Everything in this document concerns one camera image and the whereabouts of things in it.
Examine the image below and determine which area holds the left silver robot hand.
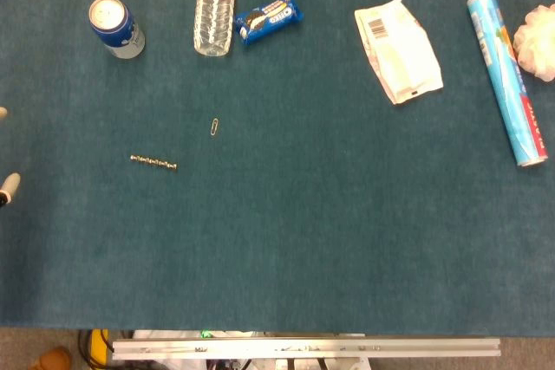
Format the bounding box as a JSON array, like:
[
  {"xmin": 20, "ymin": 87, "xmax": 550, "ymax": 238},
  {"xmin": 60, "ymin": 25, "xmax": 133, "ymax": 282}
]
[{"xmin": 0, "ymin": 107, "xmax": 22, "ymax": 207}]

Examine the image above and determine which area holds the silver bead chain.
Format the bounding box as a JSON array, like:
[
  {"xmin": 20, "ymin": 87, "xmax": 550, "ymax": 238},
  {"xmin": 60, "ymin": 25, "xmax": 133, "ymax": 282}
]
[{"xmin": 129, "ymin": 153, "xmax": 179, "ymax": 172}]

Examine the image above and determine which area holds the blue and white soda can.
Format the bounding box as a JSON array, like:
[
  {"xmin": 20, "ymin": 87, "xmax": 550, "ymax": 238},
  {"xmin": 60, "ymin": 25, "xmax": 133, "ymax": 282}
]
[{"xmin": 88, "ymin": 0, "xmax": 147, "ymax": 61}]

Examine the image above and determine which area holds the teal felt table cloth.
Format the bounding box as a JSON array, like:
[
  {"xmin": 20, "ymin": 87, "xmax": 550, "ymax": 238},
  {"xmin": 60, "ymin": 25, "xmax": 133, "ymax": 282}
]
[{"xmin": 0, "ymin": 0, "xmax": 555, "ymax": 337}]

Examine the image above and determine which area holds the clear plastic water bottle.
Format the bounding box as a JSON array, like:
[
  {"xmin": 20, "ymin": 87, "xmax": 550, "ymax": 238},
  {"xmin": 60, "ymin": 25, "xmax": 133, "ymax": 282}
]
[{"xmin": 193, "ymin": 0, "xmax": 238, "ymax": 58}]

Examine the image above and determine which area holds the blue Oreo cookie pack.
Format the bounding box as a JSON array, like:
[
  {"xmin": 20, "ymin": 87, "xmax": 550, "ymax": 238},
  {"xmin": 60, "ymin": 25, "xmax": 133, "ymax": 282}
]
[{"xmin": 234, "ymin": 0, "xmax": 304, "ymax": 46}]

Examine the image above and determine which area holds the white crumpled paper bag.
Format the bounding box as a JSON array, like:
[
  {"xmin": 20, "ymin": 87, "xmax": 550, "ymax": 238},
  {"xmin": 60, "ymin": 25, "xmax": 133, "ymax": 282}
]
[{"xmin": 354, "ymin": 0, "xmax": 445, "ymax": 106}]

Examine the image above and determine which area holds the light blue plastic wrap roll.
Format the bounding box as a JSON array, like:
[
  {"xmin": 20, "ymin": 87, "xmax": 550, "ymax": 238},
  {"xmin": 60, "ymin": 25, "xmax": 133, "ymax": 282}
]
[{"xmin": 467, "ymin": 0, "xmax": 549, "ymax": 168}]

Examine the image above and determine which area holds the white mesh bath sponge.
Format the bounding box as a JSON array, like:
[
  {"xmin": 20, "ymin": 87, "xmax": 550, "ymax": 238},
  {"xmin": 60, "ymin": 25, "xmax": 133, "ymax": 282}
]
[{"xmin": 513, "ymin": 3, "xmax": 555, "ymax": 82}]

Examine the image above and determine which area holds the aluminium profile rail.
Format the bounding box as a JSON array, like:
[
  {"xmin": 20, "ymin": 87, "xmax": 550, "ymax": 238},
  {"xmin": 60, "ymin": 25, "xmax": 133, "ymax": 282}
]
[{"xmin": 111, "ymin": 336, "xmax": 502, "ymax": 361}]

